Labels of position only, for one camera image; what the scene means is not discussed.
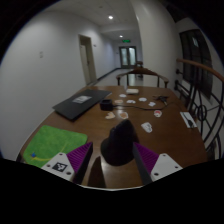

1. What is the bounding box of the thin black cable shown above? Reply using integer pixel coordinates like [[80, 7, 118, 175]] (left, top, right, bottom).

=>
[[112, 102, 174, 111]]

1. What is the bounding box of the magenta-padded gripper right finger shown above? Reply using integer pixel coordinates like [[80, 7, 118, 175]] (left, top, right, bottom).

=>
[[132, 142, 184, 186]]

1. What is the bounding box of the wooden armchair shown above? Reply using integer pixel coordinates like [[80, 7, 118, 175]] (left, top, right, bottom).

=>
[[115, 67, 170, 89]]

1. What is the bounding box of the small black box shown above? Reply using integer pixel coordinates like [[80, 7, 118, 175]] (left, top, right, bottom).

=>
[[99, 98, 114, 112]]

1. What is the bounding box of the black key bunch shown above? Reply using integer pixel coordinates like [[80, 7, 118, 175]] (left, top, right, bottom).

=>
[[153, 95, 170, 106]]

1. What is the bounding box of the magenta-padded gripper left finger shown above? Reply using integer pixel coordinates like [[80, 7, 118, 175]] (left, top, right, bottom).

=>
[[41, 142, 95, 186]]

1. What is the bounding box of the green mouse pad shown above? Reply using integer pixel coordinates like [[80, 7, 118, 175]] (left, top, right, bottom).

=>
[[22, 124, 89, 168]]

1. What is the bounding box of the large dark window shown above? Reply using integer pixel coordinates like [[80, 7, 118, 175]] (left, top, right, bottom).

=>
[[179, 28, 214, 99]]

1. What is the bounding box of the dark wooden chair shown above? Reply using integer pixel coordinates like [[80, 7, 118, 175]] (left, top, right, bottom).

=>
[[134, 60, 144, 79]]

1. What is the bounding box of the dark transom window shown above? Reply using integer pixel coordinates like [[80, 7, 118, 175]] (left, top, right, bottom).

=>
[[164, 3, 188, 23]]

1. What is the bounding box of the black closed laptop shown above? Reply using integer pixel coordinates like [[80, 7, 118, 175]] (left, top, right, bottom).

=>
[[52, 88, 113, 122]]

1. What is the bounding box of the white outlined sticker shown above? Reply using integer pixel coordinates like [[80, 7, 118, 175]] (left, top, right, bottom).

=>
[[140, 121, 154, 134]]

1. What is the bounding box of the black metal railing wooden handrail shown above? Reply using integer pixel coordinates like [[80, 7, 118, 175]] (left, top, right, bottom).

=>
[[174, 58, 224, 161]]

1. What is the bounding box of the small white flat box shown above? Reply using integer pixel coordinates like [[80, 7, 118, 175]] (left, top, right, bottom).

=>
[[125, 87, 140, 95]]

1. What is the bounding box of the white side door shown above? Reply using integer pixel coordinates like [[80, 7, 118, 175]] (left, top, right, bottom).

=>
[[78, 34, 98, 86]]

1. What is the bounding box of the glass double door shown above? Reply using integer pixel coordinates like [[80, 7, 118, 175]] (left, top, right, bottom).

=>
[[119, 45, 138, 69]]

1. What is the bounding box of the black vertical computer mouse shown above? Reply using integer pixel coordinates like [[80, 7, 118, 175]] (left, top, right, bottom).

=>
[[100, 119, 140, 167]]

